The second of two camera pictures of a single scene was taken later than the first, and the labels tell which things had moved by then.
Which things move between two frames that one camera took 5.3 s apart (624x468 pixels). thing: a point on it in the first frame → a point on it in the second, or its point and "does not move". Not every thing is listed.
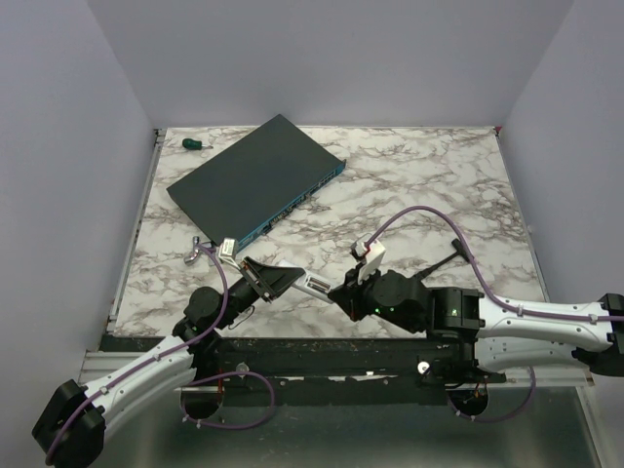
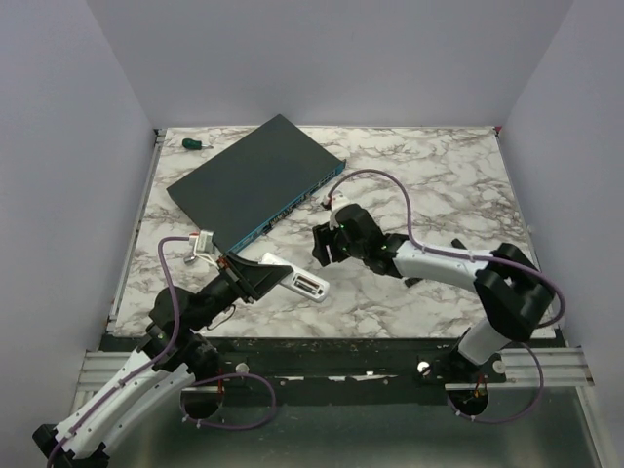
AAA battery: [318, 285] → [305, 287]
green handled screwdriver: [189, 143] does not move
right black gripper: [349, 294] → [322, 236]
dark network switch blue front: [237, 194] does not move
